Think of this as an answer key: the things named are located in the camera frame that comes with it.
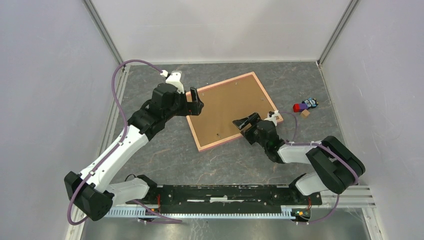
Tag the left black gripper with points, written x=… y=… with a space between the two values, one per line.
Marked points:
x=193 y=108

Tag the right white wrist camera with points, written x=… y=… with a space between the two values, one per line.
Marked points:
x=274 y=117

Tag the aluminium rail frame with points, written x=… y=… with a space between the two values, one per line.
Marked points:
x=151 y=215

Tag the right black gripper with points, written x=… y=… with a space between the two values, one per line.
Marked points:
x=240 y=123

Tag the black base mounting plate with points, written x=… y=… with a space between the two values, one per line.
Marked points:
x=227 y=199

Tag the brown cardboard backing board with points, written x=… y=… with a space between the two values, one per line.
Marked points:
x=228 y=109

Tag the pink wooden picture frame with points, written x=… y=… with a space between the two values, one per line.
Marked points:
x=205 y=147

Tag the small brown wooden cube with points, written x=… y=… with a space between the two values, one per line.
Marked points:
x=305 y=113

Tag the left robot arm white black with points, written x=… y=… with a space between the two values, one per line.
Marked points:
x=91 y=190

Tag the red purple toy block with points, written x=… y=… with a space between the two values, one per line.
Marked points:
x=299 y=107

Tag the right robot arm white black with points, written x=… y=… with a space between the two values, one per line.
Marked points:
x=336 y=168

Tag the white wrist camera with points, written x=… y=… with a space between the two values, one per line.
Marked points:
x=274 y=117
x=174 y=78

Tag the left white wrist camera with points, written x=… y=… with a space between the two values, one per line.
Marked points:
x=174 y=78

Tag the blue owl toy block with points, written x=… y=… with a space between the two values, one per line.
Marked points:
x=311 y=103

